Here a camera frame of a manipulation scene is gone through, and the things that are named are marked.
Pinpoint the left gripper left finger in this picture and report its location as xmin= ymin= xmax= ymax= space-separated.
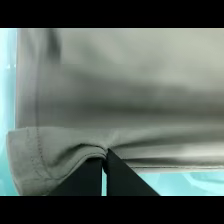
xmin=48 ymin=157 xmax=103 ymax=197

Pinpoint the grey T-shirt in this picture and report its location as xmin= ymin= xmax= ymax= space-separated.
xmin=6 ymin=28 xmax=224 ymax=197

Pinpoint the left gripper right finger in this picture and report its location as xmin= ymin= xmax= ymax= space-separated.
xmin=102 ymin=148 xmax=161 ymax=197

